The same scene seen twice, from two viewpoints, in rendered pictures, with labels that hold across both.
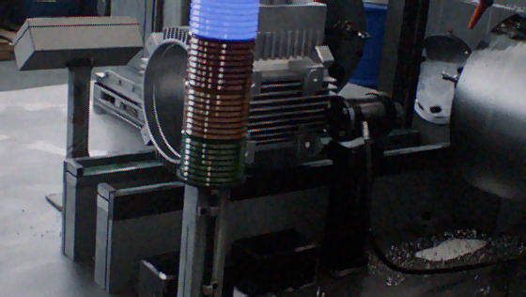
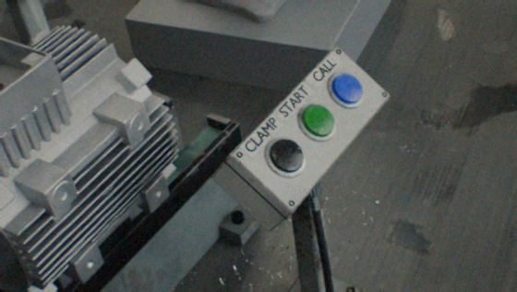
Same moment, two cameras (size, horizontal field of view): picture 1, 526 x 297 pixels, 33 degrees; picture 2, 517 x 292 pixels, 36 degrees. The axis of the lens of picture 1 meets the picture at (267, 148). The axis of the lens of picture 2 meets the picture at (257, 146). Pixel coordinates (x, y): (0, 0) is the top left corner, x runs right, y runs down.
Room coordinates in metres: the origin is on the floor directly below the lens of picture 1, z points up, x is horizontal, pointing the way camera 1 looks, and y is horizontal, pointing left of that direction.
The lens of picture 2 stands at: (1.78, 0.14, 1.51)
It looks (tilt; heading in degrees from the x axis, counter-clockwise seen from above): 41 degrees down; 169
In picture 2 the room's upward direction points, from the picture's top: 9 degrees counter-clockwise
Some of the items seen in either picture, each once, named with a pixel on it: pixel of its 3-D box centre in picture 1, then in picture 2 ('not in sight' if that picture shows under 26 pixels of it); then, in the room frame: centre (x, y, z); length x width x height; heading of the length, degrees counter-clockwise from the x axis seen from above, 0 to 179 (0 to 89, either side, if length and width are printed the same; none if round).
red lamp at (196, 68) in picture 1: (221, 58); not in sight; (0.77, 0.05, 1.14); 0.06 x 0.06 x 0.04
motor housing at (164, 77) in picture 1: (236, 96); (41, 162); (1.15, 0.05, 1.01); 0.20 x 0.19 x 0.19; 129
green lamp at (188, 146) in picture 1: (212, 154); not in sight; (0.77, 0.05, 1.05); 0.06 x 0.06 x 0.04
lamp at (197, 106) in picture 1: (216, 107); not in sight; (0.77, 0.05, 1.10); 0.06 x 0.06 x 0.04
